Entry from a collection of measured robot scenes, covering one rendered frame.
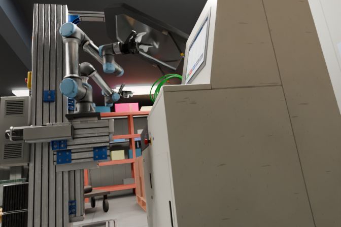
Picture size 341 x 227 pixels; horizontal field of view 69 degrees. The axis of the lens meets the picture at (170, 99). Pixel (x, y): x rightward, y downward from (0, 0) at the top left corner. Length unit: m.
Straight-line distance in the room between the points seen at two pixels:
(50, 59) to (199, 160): 1.50
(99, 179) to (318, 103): 7.92
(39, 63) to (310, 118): 1.86
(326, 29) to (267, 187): 2.03
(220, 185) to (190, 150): 0.19
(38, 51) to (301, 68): 1.83
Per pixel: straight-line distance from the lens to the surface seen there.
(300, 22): 1.53
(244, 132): 1.15
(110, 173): 8.77
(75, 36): 1.90
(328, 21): 2.90
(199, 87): 1.12
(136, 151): 6.50
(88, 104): 1.84
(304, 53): 1.45
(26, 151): 1.99
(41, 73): 2.15
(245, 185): 1.13
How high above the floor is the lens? 0.65
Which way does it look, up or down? 14 degrees up
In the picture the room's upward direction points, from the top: 7 degrees counter-clockwise
